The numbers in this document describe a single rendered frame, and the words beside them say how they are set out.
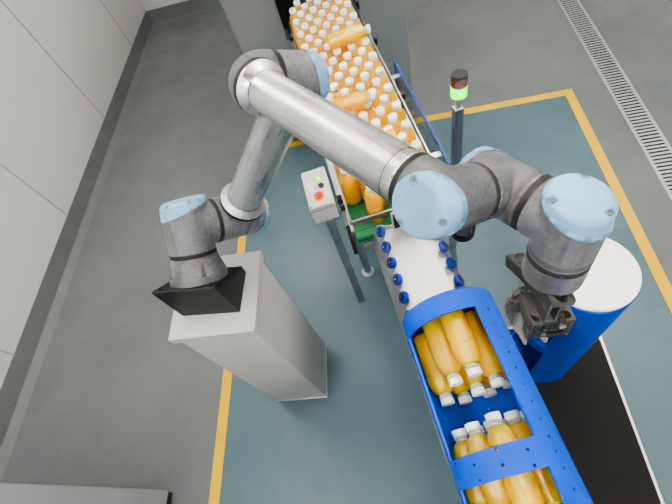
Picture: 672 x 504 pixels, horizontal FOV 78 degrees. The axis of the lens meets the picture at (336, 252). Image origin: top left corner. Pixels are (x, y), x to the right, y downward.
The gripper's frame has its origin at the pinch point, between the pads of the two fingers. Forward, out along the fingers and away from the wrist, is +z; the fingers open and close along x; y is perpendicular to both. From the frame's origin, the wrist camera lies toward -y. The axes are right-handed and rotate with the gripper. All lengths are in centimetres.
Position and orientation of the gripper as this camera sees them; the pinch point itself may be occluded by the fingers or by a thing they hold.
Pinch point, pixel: (522, 327)
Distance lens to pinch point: 91.2
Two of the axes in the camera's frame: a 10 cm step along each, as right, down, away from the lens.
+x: 9.9, -1.4, -0.7
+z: 1.4, 6.5, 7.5
